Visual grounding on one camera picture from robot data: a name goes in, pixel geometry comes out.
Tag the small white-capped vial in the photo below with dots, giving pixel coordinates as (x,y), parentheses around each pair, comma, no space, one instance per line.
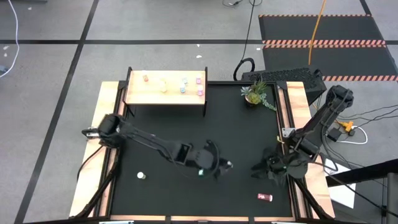
(182,90)

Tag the black perforated computer case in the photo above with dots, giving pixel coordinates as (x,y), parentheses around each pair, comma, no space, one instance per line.
(280,74)

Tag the black power adapter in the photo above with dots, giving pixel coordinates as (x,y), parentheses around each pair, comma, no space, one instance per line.
(334,134)

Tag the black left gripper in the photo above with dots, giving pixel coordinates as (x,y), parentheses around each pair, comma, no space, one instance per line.
(205,158)

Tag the black hazard-striped floor mat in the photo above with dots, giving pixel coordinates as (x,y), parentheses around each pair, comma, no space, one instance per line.
(342,28)

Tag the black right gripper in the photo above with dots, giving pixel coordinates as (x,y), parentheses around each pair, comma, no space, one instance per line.
(286,166)

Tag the succulent plant black pot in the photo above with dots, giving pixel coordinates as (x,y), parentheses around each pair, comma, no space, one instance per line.
(255,95)

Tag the white sheet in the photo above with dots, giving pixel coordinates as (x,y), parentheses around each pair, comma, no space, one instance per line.
(342,193)

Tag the wooden shelf black metal legs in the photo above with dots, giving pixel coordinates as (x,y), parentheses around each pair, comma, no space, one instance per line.
(155,96)

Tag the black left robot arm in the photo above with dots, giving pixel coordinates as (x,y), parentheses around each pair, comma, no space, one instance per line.
(149,141)

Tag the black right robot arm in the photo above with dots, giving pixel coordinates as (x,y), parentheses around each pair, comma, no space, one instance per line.
(323,115)

